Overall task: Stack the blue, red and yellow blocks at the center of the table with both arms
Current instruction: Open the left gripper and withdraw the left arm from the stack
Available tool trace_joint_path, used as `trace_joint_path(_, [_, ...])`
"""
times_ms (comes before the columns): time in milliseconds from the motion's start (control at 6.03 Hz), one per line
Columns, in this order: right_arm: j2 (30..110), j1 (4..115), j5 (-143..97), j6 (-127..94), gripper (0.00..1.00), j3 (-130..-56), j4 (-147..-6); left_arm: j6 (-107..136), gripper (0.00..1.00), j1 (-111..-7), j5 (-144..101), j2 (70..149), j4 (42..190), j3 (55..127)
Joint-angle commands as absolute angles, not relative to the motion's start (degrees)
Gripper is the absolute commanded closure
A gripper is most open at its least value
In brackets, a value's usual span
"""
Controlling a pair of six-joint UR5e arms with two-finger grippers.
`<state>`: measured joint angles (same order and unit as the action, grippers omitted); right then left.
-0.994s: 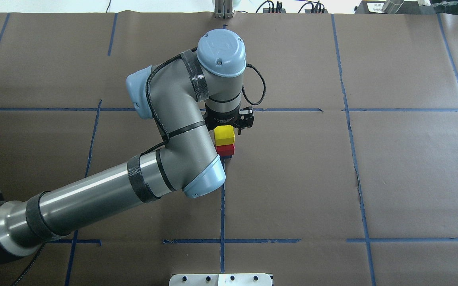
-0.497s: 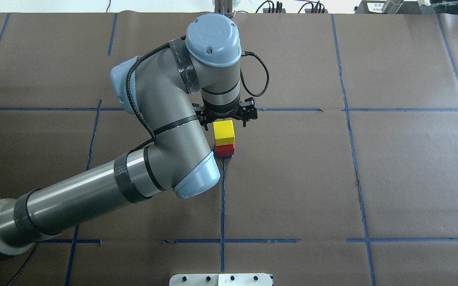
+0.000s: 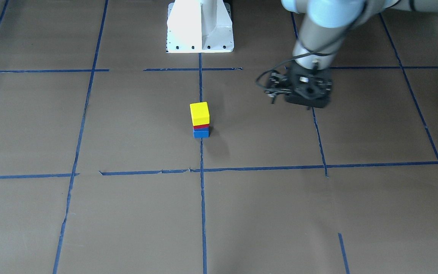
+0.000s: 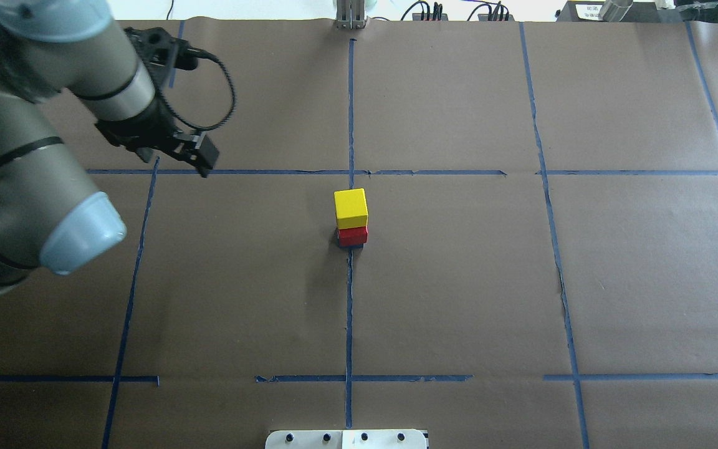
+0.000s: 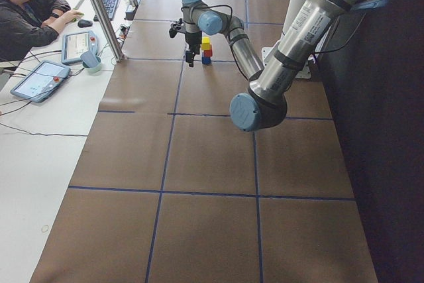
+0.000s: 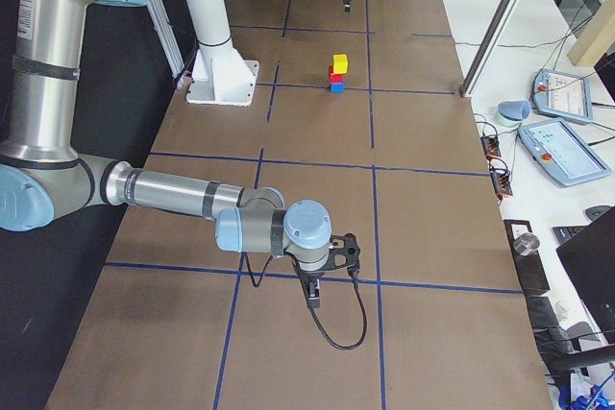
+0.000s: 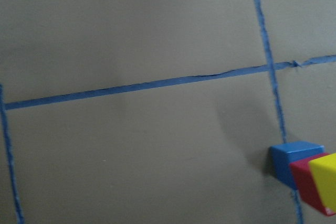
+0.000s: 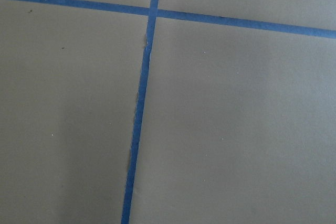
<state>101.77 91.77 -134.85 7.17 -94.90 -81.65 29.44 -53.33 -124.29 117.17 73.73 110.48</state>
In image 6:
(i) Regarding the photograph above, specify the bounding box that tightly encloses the yellow wooden cube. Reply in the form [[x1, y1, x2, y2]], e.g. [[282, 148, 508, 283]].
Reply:
[[332, 54, 349, 75]]

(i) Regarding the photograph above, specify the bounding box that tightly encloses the red wooden cube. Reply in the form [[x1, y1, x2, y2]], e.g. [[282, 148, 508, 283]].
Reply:
[[329, 65, 344, 85]]

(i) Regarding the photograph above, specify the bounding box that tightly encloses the blue wooden cube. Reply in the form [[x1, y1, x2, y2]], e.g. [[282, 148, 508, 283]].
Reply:
[[330, 83, 345, 93]]

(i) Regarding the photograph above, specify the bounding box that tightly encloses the orange black connector strip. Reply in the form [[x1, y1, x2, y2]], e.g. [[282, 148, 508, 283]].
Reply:
[[480, 134, 502, 160]]

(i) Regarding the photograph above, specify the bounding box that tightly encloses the far teach pendant tablet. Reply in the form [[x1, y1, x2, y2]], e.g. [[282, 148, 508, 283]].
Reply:
[[530, 69, 594, 124]]

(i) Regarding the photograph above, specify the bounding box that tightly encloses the teach pendant tablet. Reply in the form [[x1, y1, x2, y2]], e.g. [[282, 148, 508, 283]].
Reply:
[[518, 118, 612, 187], [530, 69, 594, 124]]

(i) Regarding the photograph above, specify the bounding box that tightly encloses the near teach pendant tablet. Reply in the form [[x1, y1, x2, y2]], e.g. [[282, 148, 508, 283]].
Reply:
[[518, 118, 612, 187]]

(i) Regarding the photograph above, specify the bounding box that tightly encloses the black laptop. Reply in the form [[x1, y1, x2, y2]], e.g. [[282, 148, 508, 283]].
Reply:
[[556, 207, 614, 344]]

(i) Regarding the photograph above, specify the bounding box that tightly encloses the black computer mouse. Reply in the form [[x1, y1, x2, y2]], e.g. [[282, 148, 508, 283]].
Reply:
[[584, 205, 612, 222]]

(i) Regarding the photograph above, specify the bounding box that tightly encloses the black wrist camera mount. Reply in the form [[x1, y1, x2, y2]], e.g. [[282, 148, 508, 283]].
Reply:
[[320, 233, 360, 274]]

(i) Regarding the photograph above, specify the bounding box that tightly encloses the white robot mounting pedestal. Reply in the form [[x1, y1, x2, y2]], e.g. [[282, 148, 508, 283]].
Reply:
[[186, 0, 259, 107]]

